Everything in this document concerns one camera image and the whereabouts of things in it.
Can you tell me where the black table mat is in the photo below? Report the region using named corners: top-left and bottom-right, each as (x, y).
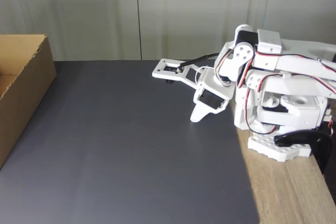
top-left (0, 60), bottom-right (260, 224)

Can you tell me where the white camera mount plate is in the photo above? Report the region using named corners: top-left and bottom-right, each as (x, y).
top-left (152, 58), bottom-right (205, 90)

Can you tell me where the black camera cable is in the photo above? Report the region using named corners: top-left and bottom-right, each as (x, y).
top-left (177, 53), bottom-right (219, 72)

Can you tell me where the black table clamp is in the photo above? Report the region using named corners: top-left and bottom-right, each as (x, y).
top-left (274, 130), bottom-right (333, 175)

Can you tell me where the brown cardboard box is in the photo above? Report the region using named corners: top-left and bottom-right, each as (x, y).
top-left (0, 34), bottom-right (58, 171)

